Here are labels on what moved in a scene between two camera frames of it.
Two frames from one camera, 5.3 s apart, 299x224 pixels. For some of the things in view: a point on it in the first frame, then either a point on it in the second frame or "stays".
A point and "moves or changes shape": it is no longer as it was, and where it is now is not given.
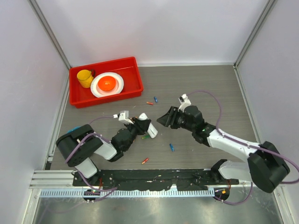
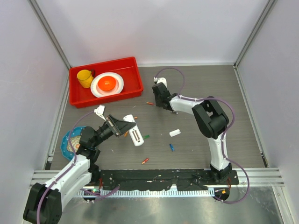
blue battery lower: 172,147 stays
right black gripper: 172,114 to 157,103
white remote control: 151,131 moves or changes shape
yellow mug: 85,77 stays
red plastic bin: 127,68 stays
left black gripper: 141,129 to 118,126
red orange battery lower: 145,161 stays
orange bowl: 106,83 stays
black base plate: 155,179 stays
